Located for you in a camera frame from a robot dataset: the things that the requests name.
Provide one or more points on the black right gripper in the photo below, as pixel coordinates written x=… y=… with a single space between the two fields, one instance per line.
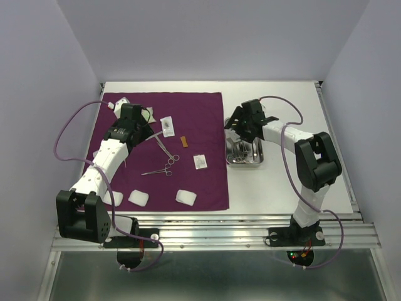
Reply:
x=239 y=113

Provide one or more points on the white gauze pad middle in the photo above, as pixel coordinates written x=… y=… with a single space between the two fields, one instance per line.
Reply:
x=138 y=198

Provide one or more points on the green white suture packet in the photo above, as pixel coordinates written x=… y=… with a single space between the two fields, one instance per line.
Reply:
x=232 y=136

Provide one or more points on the flat steel retractor bar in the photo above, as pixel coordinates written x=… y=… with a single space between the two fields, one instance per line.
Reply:
x=156 y=135

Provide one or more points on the aluminium rail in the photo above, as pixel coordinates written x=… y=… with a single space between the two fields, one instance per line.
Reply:
x=348 y=184
x=238 y=232

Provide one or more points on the aluminium right side rail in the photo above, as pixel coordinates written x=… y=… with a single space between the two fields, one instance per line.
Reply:
x=348 y=184

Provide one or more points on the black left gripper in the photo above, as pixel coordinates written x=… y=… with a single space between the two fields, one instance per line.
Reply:
x=145 y=125

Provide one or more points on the purple cloth mat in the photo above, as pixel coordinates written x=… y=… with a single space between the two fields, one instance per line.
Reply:
x=200 y=118

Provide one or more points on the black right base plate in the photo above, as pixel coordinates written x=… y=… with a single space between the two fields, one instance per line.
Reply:
x=299 y=241

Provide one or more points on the clear small packet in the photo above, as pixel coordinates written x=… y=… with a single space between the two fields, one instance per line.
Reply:
x=200 y=161

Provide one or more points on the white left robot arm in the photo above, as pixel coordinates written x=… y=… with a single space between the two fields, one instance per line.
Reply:
x=81 y=213

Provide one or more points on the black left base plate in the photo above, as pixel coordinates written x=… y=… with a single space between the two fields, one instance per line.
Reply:
x=131 y=252

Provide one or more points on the steel surgical scissors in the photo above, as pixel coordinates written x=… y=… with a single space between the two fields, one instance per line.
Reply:
x=171 y=158

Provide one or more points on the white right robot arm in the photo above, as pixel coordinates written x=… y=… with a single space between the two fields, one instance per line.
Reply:
x=317 y=165

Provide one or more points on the white gauze pad right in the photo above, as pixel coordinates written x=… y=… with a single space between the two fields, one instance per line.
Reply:
x=186 y=197

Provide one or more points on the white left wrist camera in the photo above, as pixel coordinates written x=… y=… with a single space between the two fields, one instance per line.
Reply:
x=119 y=106

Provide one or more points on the aluminium front rail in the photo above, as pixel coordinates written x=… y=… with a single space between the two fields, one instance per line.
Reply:
x=238 y=232

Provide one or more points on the curved forceps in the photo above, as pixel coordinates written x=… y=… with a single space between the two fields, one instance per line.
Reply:
x=242 y=151

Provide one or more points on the stainless steel tray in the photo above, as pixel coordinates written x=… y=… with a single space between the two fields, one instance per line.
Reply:
x=260 y=149

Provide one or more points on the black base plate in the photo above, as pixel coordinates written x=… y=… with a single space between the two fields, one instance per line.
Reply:
x=131 y=252
x=299 y=241

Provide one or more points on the steel forceps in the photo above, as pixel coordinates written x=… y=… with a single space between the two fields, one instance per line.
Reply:
x=166 y=170
x=231 y=153
x=253 y=154

